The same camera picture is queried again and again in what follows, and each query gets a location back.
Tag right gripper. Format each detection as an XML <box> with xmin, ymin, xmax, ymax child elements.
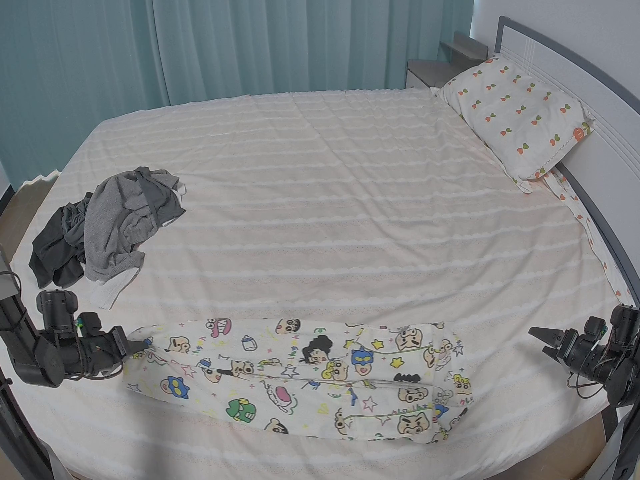
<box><xmin>528</xmin><ymin>326</ymin><xmax>601</xmax><ymax>382</ymax></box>

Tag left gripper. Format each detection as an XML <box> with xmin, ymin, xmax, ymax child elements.
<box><xmin>80</xmin><ymin>325</ymin><xmax>152</xmax><ymax>377</ymax></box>

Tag white printed pyjama top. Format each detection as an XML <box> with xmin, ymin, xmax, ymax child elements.
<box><xmin>122</xmin><ymin>318</ymin><xmax>473</xmax><ymax>445</ymax></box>

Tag pile of clothes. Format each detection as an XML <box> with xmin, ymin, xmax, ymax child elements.
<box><xmin>28</xmin><ymin>166</ymin><xmax>188</xmax><ymax>310</ymax></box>

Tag bed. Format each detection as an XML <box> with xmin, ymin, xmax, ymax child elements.
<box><xmin>0</xmin><ymin>15</ymin><xmax>640</xmax><ymax>480</ymax></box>

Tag white printed pillow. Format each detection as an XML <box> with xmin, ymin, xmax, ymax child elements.
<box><xmin>435</xmin><ymin>54</ymin><xmax>597</xmax><ymax>195</ymax></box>

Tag grey wooden bedside table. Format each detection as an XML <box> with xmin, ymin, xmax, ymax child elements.
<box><xmin>405</xmin><ymin>31</ymin><xmax>490</xmax><ymax>90</ymax></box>

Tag blue-green curtain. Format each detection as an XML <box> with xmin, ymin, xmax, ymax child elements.
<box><xmin>0</xmin><ymin>0</ymin><xmax>478</xmax><ymax>194</ymax></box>

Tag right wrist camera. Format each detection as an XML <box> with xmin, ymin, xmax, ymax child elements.
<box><xmin>585</xmin><ymin>316</ymin><xmax>610</xmax><ymax>341</ymax></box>

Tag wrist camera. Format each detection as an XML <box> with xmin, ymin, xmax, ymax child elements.
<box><xmin>76</xmin><ymin>311</ymin><xmax>104</xmax><ymax>338</ymax></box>
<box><xmin>585</xmin><ymin>316</ymin><xmax>610</xmax><ymax>341</ymax></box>

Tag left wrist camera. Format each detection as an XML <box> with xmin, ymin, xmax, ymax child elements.
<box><xmin>76</xmin><ymin>311</ymin><xmax>104</xmax><ymax>338</ymax></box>

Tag black cable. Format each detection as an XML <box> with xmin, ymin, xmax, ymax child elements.
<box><xmin>65</xmin><ymin>365</ymin><xmax>125</xmax><ymax>382</ymax></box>
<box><xmin>565</xmin><ymin>374</ymin><xmax>608</xmax><ymax>400</ymax></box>

